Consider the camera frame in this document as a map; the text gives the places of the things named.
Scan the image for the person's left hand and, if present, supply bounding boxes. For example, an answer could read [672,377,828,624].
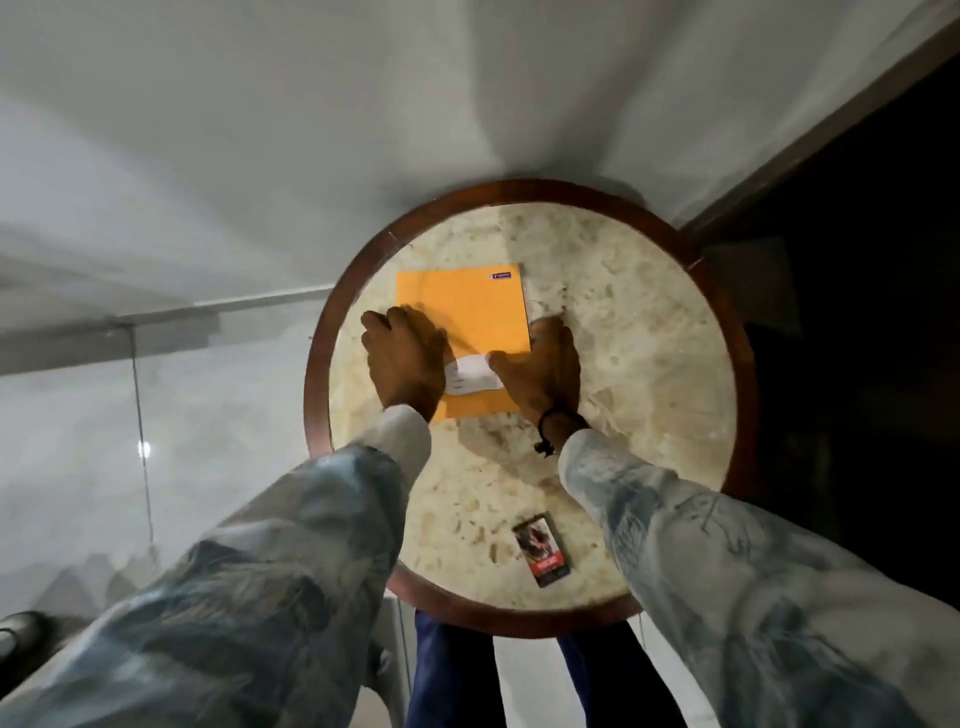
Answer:
[360,305,456,423]

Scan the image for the person's right hand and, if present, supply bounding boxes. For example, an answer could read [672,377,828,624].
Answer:
[486,314,583,431]

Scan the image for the orange notebook with white label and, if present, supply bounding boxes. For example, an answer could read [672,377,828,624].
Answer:
[395,263,534,422]

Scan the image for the person's left forearm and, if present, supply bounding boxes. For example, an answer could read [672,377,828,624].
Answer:
[0,405,434,728]

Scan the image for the person's right forearm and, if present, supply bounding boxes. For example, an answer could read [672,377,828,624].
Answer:
[558,428,960,728]

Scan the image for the round marble table, wooden rim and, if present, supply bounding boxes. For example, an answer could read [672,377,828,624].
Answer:
[303,178,760,641]

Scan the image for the small dark card box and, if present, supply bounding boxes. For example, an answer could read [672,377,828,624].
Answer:
[511,511,573,589]

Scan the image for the glass balustrade panel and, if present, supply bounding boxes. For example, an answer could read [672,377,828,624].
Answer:
[0,284,336,601]

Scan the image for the blue trousers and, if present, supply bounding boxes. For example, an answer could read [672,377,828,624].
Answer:
[404,609,689,728]

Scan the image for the black shoe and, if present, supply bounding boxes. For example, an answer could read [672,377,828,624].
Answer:
[0,610,51,681]

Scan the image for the black cord wristband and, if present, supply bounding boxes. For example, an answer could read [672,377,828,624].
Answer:
[533,405,591,459]

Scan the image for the white metal frame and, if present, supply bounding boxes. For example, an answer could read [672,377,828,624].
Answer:
[366,592,416,728]

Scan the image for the dark wooden door frame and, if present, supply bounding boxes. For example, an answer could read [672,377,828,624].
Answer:
[681,21,960,243]

